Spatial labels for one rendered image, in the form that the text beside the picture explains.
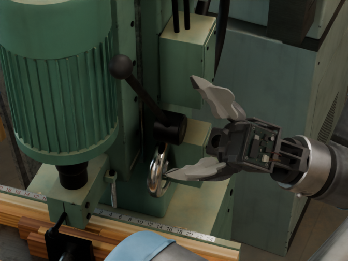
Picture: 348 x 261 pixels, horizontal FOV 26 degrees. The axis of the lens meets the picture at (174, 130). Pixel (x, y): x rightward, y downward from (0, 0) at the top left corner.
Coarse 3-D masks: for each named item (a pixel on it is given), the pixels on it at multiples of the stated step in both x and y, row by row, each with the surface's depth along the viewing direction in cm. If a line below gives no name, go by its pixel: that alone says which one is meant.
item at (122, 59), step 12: (120, 60) 103; (120, 72) 103; (132, 84) 111; (144, 96) 117; (156, 108) 126; (156, 120) 139; (168, 120) 136; (180, 120) 138; (156, 132) 139; (168, 132) 138; (180, 132) 139
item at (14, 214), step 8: (0, 208) 150; (8, 208) 150; (16, 208) 150; (0, 216) 151; (8, 216) 150; (16, 216) 149; (32, 216) 149; (40, 216) 149; (48, 216) 149; (8, 224) 152; (16, 224) 151; (88, 232) 146; (112, 232) 146; (120, 240) 144; (208, 256) 141
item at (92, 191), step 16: (96, 160) 142; (96, 176) 139; (64, 192) 136; (80, 192) 136; (96, 192) 140; (48, 208) 137; (64, 208) 135; (80, 208) 134; (64, 224) 139; (80, 224) 137
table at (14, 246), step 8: (0, 224) 152; (0, 232) 151; (8, 232) 151; (16, 232) 151; (0, 240) 149; (8, 240) 149; (16, 240) 149; (24, 240) 149; (0, 248) 148; (8, 248) 148; (16, 248) 148; (24, 248) 148; (0, 256) 146; (8, 256) 146; (16, 256) 146; (24, 256) 146; (32, 256) 146
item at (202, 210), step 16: (48, 176) 176; (48, 192) 172; (176, 192) 172; (192, 192) 172; (208, 192) 172; (224, 192) 172; (112, 208) 169; (176, 208) 169; (192, 208) 169; (208, 208) 169; (224, 208) 176; (176, 224) 165; (192, 224) 165; (208, 224) 165
